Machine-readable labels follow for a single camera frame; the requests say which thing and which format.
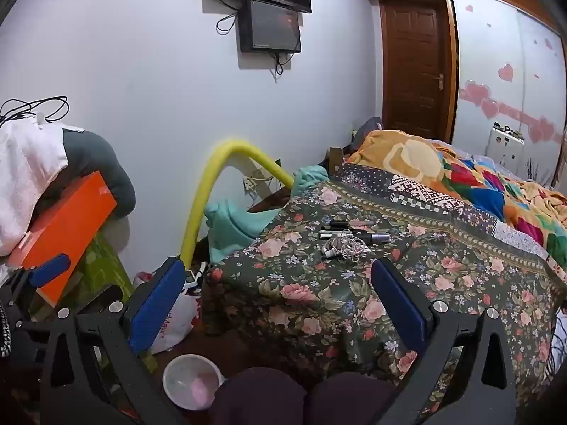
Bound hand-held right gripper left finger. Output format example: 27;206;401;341
40;257;187;425

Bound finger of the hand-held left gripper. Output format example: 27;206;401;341
9;254;72;317

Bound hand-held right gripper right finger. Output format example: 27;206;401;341
371;257;517;425

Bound white plastic bowl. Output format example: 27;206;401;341
162;354;226;412

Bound black silver pen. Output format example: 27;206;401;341
319;231;391;244

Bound pink plastic piece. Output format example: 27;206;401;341
188;377;214;403

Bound white red printed plastic bag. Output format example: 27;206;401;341
132;270;205;356

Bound white digital device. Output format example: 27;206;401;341
183;270;207;295

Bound orange box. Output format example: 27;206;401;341
6;172;118;309

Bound green leaf-print bag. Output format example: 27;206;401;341
57;229;136;311

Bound dark floral bed sheet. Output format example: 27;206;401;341
201;163;567;425

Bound white towel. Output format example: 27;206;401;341
0;117;86;257

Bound yellow foam tube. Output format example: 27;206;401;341
179;139;296;276

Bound teal plastic rocking toy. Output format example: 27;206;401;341
204;165;331;265

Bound grey cushion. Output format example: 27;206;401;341
38;128;137;220

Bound colourful patchwork blanket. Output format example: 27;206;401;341
348;129;567;271

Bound person's dark purple trousers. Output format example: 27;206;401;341
214;366;400;425

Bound brown cardboard box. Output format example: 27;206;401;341
328;146;352;174

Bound dark dried twigs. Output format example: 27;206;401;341
524;158;555;187

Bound white box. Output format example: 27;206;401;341
486;123;526;161

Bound brown wooden door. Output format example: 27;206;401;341
378;0;454;142

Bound wardrobe with heart stickers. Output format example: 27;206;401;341
349;0;567;189

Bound small black monitor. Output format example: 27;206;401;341
238;0;303;54

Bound white cable bundle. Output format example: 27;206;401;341
322;236;372;261

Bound tangled black cables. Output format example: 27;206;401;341
0;96;71;127

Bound monitor cable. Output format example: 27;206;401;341
272;52;294;81

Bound television cable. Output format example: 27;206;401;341
195;0;243;37

